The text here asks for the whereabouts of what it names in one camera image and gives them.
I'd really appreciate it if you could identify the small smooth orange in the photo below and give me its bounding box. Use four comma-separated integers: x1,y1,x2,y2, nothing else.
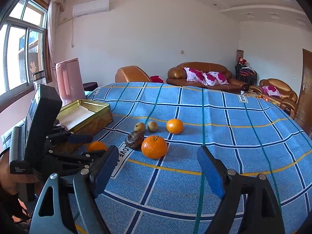
87,141,107,152

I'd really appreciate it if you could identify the brown leather armchair right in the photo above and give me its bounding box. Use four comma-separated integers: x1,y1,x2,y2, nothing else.
249,78,298,119

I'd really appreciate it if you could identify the pink floral cushion right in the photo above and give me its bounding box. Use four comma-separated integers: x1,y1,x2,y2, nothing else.
202,71,229,86

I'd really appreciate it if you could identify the gold metal tin box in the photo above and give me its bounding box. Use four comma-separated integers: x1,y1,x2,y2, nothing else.
52,99,114,154

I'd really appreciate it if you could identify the clear glass water bottle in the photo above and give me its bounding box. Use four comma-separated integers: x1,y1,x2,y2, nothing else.
32,70,47,91

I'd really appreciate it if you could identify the pink floral armchair cushion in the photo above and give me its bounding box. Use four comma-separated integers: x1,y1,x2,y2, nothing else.
262,85,282,97

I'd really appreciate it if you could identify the brown leather armchair left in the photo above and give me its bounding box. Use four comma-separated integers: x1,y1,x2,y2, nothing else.
115,66,151,83

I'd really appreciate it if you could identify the pink electric kettle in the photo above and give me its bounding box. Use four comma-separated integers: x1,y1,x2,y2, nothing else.
56,58,86,106

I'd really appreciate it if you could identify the dark rotten fruit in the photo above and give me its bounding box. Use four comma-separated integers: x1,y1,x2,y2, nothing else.
125,131,144,151

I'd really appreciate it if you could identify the pink curtain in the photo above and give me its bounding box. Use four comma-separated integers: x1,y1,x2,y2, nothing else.
47,0,66,82

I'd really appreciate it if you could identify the blue plaid tablecloth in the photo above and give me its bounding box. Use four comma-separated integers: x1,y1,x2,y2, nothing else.
1,81,312,234

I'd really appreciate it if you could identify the dark rack with clutter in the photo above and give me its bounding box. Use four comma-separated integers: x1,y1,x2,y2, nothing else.
235,50,258,86

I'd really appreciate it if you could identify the pink floral cushion left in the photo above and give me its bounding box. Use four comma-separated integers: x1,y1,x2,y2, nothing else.
184,67,207,86

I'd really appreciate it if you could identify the large orange tangerine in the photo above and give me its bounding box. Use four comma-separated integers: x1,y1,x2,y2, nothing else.
141,135,168,160

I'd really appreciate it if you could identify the brown leather sofa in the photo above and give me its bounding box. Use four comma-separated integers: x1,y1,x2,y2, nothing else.
166,62,248,93

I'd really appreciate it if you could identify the person's hand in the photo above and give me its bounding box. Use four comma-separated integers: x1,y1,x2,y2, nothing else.
1,151,44,195

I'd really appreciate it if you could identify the window with frame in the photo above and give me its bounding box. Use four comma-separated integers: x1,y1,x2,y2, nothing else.
1,0,52,111

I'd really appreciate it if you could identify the brown leather armchair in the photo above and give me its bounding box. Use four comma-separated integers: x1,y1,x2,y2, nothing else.
249,78,298,119
115,66,151,83

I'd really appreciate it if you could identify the white wall air conditioner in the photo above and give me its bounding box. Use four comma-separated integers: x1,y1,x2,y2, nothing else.
73,0,110,18

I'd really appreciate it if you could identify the brown wooden door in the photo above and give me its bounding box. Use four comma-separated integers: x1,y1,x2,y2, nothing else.
295,49,312,134

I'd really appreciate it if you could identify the dark stool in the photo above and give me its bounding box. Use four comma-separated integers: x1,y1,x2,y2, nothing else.
83,82,98,96

